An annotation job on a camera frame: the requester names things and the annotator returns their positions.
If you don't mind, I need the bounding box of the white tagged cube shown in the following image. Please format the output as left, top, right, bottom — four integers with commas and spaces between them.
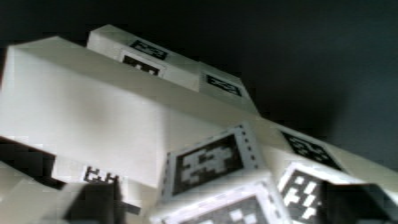
149, 122, 293, 224
275, 161, 362, 224

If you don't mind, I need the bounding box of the white chair seat part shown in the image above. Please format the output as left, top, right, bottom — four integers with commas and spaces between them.
199, 63, 259, 114

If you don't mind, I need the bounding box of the white chair back frame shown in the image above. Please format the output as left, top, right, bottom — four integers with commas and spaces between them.
0, 37, 398, 224

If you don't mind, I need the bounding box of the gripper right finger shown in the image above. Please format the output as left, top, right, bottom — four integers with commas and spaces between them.
319, 182, 398, 224

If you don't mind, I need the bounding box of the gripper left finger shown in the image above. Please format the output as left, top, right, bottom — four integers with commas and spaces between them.
60, 182, 126, 224

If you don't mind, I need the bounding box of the white chair leg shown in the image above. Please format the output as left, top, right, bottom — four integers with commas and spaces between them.
51, 157, 142, 215
87, 25, 200, 91

